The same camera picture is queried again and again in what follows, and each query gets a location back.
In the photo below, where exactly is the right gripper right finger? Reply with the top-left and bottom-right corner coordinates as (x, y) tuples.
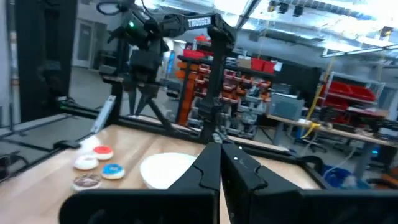
(221, 142), (304, 192)

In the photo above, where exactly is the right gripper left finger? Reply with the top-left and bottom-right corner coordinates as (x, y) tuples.
(167, 142), (222, 191)

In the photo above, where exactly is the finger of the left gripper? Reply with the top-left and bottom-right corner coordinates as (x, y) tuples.
(136, 88), (156, 116)
(127, 88), (137, 116)

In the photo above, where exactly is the small red frosted donut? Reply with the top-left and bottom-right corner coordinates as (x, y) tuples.
(92, 144), (114, 161)

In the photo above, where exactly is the small white frosted donut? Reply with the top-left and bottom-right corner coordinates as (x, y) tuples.
(73, 154), (100, 171)

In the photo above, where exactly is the small blue frosted donut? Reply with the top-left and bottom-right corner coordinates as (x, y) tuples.
(101, 163), (126, 180)

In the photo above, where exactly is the small chocolate sprinkled donut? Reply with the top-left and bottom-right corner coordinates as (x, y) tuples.
(72, 173), (103, 192)

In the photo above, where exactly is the silver metal brace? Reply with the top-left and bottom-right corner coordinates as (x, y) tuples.
(89, 95), (116, 134)

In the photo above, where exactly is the white round plate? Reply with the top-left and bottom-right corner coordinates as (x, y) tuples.
(139, 152), (200, 190)

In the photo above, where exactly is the grey metal box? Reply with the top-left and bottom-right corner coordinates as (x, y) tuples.
(267, 92), (306, 121)

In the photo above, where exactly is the black table clamp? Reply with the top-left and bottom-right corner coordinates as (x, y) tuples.
(52, 139), (83, 150)

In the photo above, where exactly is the shelf rack with orange bins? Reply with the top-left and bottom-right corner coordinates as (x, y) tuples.
(175, 33), (278, 139)

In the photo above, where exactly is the blue plastic bin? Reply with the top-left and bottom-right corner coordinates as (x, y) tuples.
(322, 164), (371, 190)

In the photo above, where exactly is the long wooden workbench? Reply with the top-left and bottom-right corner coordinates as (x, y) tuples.
(266, 113), (398, 181)

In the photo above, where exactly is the white rack with red bins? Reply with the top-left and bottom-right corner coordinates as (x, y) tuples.
(319, 70), (379, 110)

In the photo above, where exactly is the black aluminium rig frame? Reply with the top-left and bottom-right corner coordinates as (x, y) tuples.
(0, 0), (326, 187)

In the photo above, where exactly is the yellow hanging cable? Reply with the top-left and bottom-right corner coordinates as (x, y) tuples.
(299, 57), (337, 140)

